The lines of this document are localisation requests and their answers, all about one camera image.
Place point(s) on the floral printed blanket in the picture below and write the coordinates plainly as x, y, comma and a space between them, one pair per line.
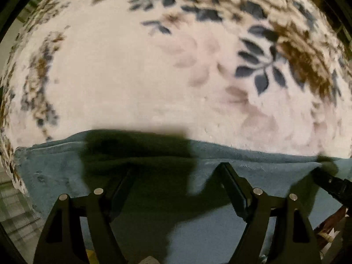
154, 68

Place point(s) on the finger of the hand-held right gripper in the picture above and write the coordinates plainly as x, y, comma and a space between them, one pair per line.
328, 181

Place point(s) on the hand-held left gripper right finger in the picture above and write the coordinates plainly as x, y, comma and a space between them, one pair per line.
233, 183

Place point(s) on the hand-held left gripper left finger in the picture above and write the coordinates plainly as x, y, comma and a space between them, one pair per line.
124, 184

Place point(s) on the blue-grey pants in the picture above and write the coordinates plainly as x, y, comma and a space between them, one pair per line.
154, 198

